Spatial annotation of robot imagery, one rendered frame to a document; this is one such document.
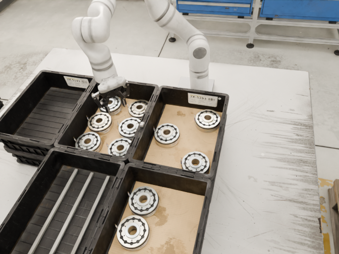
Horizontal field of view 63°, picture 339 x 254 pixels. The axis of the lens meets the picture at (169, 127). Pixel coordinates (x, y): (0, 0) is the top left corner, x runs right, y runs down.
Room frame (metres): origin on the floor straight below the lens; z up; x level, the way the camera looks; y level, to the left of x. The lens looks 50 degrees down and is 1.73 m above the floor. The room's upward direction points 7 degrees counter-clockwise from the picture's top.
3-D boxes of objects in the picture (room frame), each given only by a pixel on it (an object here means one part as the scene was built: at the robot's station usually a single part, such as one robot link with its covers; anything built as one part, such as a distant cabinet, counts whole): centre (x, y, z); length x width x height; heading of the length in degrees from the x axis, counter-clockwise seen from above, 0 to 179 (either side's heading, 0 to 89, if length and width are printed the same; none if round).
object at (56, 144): (0.77, 0.23, 0.92); 0.40 x 0.30 x 0.02; 159
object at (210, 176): (0.66, -0.05, 0.92); 0.40 x 0.30 x 0.02; 159
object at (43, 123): (0.88, 0.51, 0.87); 0.40 x 0.30 x 0.11; 159
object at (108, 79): (0.71, 0.18, 1.18); 0.11 x 0.09 x 0.06; 24
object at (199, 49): (1.02, -0.17, 0.97); 0.09 x 0.09 x 0.17; 0
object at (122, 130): (0.74, 0.16, 0.86); 0.10 x 0.10 x 0.01
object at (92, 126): (0.80, 0.29, 0.86); 0.10 x 0.10 x 0.01
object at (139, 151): (0.66, -0.05, 0.87); 0.40 x 0.30 x 0.11; 159
